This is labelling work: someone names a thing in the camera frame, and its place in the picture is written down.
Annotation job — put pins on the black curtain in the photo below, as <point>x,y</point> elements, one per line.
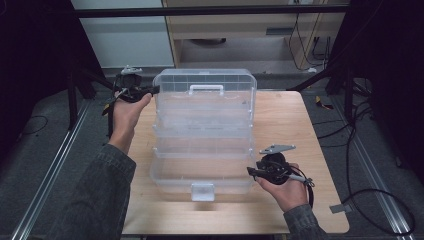
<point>33,66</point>
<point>393,83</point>

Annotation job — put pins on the person's right hand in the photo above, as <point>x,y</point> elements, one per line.
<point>290,195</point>

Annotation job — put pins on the grey tape piece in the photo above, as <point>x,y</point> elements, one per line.
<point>340,208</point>

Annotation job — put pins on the metal floor rail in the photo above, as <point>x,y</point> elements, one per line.
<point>50,173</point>
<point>376,186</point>

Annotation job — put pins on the white cabinet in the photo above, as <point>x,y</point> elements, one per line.
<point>126,40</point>

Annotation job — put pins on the black horizontal bar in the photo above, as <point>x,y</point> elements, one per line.
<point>200,11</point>

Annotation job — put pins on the yellow and black floor object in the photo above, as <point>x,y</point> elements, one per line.
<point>323,104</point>

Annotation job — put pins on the person's left hand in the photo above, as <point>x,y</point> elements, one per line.
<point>125,120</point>

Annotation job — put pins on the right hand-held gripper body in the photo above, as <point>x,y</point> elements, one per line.
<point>273,166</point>

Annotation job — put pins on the clear plastic storage box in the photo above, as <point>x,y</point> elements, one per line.
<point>203,146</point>

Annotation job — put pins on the light wooden cabinet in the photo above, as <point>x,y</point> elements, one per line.
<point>240,33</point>

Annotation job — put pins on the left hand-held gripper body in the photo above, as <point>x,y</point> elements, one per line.
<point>128,81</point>

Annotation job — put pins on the black metal stand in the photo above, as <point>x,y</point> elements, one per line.
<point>71,100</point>
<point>348,96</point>

